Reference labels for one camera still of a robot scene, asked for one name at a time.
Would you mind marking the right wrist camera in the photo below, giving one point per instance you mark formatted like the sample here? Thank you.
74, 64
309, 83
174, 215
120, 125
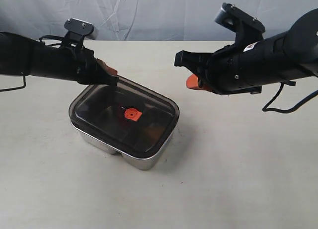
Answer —
247, 28

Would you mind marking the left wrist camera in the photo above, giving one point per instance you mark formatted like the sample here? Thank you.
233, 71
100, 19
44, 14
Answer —
77, 31

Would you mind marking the white backdrop cloth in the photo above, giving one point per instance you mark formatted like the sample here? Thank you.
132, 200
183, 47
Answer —
145, 20

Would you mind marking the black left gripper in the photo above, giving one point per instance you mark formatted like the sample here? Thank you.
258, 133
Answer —
81, 66

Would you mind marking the transparent lid with orange seal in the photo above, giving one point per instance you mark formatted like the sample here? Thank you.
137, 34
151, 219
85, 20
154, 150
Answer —
130, 117

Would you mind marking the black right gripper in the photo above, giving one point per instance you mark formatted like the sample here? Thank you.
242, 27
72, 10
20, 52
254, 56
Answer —
224, 72

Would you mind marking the red toy sausage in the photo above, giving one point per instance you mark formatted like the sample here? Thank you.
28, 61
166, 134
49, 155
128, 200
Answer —
122, 121

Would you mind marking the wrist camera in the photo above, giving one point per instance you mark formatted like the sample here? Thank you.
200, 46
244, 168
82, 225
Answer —
77, 31
247, 28

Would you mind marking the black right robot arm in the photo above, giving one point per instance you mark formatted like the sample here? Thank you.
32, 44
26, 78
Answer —
292, 54

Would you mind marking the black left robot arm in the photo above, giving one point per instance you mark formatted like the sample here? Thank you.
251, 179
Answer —
22, 56

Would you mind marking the stainless steel lunch box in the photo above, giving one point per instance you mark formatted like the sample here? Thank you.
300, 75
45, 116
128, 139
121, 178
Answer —
139, 163

